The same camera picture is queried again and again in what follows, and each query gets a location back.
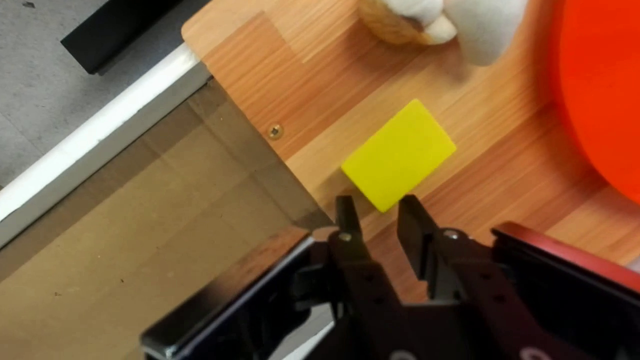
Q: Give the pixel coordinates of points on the wooden counter board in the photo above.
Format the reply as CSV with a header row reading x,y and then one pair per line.
x,y
351,114

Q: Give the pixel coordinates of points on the orange plate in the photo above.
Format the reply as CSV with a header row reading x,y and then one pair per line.
x,y
599,78

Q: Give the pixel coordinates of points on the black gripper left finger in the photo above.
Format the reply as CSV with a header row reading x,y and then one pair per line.
x,y
343,273

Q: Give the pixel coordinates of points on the white toy mushroom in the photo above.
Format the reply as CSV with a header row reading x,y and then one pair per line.
x,y
481,26

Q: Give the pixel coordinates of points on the white toy sink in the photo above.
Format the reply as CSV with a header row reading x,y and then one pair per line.
x,y
160,192

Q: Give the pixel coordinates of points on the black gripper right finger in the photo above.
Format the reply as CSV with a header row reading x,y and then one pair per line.
x,y
463,276

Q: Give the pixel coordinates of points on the yellow block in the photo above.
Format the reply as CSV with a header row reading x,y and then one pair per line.
x,y
399,157

